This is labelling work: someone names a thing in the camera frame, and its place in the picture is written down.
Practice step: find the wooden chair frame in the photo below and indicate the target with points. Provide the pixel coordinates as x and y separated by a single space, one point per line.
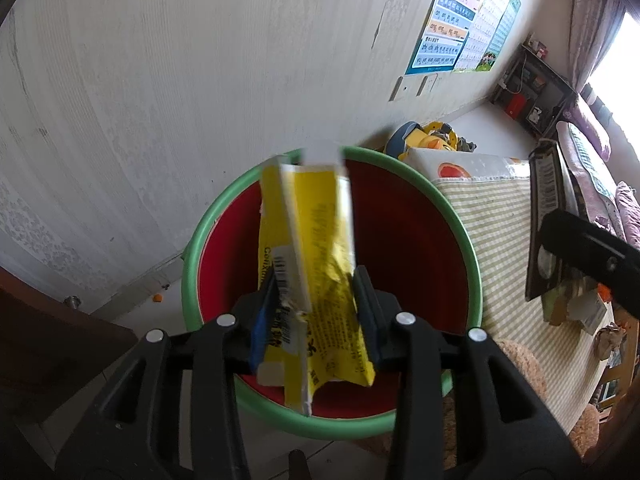
627 320

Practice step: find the white wall socket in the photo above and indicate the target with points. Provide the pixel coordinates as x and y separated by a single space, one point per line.
422 87
432 82

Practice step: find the dark wooden furniture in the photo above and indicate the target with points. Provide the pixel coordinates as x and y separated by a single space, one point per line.
45 350

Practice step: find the black packet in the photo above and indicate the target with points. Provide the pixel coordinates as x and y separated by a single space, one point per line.
547 190

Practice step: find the orange wrapper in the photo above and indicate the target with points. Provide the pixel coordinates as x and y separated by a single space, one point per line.
605 291

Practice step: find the metal door stopper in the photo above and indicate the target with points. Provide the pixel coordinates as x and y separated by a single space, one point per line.
72 302

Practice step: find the white storage bin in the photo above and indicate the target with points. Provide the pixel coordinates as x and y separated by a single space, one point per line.
480 162

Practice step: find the white chart wall poster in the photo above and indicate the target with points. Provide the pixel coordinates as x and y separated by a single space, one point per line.
482 25

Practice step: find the green striped table cloth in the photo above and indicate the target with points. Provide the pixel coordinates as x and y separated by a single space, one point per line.
495 240

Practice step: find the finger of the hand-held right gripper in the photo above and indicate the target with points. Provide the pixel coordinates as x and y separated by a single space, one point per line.
590 247

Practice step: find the dark shelf desk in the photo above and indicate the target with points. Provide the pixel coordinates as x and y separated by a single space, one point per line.
542 62

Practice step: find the pale patterned curtain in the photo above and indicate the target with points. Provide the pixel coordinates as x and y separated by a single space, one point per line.
590 20

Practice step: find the yellow wrapper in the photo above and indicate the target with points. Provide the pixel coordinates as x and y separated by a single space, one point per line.
320 240

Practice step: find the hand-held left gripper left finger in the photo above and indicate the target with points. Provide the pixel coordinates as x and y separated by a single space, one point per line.
257 332

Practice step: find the crumpled brown foil bag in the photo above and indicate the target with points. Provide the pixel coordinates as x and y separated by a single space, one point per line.
611 340

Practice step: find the white blank wall plate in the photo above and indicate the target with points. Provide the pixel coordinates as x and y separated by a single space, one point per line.
398 90

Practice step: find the pink pillow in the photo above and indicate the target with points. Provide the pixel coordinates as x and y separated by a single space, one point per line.
592 127

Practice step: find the blue alphabet wall poster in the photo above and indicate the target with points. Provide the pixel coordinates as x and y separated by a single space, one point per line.
445 25

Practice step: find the red bin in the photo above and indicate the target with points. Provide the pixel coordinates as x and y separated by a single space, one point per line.
515 106

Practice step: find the pink quilt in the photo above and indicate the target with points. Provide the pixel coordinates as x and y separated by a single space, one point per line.
629 210

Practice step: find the plaid patchwork blanket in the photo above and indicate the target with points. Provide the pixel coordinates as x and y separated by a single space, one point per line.
582 165

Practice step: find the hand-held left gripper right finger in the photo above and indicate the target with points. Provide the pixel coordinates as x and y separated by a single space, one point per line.
370 330

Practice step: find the blue toy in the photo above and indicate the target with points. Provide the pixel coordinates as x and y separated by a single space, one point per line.
400 142

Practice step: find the green bucket with red inside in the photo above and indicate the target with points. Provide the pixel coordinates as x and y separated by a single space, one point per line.
415 240

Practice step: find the green chart wall poster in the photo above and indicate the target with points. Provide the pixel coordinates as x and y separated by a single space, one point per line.
501 35

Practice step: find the yellow toy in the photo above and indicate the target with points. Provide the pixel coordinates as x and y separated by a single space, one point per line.
432 137

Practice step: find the person's fuzzy peach clothing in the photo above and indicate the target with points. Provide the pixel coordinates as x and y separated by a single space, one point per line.
522 365
587 430

